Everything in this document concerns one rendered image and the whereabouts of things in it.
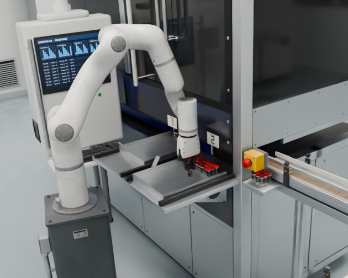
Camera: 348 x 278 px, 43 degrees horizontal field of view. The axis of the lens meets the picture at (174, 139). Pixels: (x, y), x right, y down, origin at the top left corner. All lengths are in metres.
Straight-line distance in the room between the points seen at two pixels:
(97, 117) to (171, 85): 0.92
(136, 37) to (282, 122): 0.77
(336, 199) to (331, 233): 0.95
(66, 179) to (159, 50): 0.64
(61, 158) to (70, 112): 0.21
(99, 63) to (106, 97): 0.94
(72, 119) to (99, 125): 0.95
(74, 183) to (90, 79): 0.44
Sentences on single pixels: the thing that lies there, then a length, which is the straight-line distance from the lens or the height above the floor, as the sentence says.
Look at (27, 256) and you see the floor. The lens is 3.23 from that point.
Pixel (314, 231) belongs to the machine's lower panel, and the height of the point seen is 0.38.
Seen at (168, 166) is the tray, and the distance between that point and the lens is 2.10.
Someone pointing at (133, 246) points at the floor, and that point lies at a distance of 3.11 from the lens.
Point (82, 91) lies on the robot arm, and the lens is 1.72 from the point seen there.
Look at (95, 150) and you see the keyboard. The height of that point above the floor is 0.83.
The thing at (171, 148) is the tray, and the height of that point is 0.88.
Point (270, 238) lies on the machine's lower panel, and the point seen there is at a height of 0.49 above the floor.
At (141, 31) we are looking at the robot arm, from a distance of 1.74.
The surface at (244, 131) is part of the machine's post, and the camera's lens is 1.89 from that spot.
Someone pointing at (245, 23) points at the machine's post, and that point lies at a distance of 1.78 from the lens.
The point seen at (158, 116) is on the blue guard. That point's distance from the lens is 2.41.
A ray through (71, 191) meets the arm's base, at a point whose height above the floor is 0.95.
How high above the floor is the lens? 1.79
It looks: 22 degrees down
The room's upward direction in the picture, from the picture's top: 3 degrees counter-clockwise
